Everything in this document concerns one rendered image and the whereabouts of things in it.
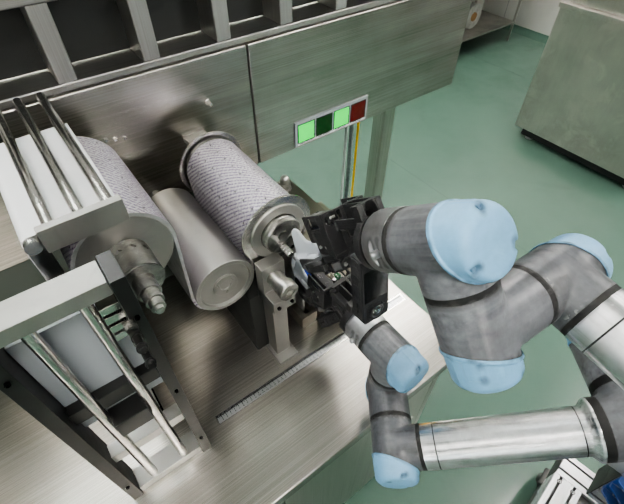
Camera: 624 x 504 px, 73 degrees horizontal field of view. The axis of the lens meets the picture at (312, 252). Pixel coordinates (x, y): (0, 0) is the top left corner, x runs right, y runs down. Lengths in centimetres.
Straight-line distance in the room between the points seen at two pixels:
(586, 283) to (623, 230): 267
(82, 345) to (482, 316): 47
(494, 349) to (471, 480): 153
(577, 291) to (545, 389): 173
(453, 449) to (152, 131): 81
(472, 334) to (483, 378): 5
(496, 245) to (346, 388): 66
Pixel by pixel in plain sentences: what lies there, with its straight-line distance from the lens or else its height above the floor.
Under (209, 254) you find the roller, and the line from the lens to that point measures 78.
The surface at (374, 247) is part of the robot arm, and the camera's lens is 47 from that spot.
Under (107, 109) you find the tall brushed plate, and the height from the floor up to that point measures 139.
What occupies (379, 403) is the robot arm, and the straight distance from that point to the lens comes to 83.
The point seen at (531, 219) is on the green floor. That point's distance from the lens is 297.
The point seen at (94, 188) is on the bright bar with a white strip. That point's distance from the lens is 61.
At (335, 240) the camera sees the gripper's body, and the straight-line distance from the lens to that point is 54.
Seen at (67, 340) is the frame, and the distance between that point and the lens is 60.
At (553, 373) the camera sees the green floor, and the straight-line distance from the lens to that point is 229.
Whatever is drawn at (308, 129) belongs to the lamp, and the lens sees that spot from 117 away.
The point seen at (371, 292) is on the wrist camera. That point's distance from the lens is 56.
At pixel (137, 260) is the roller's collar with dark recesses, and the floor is 137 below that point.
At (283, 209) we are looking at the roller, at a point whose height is 130.
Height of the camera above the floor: 180
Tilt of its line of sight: 47 degrees down
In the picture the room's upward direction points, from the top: straight up
